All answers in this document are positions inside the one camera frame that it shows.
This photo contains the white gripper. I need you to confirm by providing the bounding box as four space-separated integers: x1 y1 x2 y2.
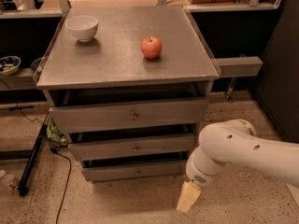
177 147 226 213

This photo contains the grey bottom drawer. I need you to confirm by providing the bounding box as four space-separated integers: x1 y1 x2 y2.
82 160 187 182

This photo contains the grey drawer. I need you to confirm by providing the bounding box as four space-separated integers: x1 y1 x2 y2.
82 160 187 182
69 133 195 161
50 97 209 133

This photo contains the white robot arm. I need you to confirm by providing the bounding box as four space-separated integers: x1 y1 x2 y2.
177 119 299 213

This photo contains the grey middle drawer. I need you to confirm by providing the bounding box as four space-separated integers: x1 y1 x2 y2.
69 133 195 161

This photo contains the grey top drawer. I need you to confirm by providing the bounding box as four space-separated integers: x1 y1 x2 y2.
50 97 209 133

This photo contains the grey drawer cabinet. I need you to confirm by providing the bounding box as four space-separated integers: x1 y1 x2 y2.
36 6 219 169

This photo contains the white panel on floor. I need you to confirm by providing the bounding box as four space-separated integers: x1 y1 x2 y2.
286 184 299 206

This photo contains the grey side shelf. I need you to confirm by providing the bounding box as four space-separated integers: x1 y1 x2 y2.
216 56 263 78

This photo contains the red apple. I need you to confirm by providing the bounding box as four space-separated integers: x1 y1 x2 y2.
141 36 163 59

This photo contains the green snack bag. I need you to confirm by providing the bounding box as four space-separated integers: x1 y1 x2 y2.
46 119 68 147

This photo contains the black metal bar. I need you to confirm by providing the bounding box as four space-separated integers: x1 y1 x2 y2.
18 124 47 197

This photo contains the clear plastic bottle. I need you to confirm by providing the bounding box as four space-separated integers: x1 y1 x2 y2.
0 170 19 191

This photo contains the white ceramic bowl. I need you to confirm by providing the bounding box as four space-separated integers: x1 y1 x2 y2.
65 15 98 42

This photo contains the patterned small bowl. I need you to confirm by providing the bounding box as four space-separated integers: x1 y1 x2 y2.
0 56 21 76

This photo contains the black floor cable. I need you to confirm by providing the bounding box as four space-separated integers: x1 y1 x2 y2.
50 147 73 224

